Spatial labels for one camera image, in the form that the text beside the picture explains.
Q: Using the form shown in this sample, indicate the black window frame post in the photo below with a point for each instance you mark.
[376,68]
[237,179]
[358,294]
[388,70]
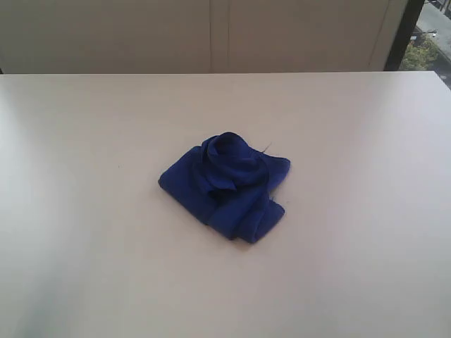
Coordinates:
[403,34]

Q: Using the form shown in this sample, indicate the blue towel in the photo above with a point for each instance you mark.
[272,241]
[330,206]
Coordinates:
[226,185]

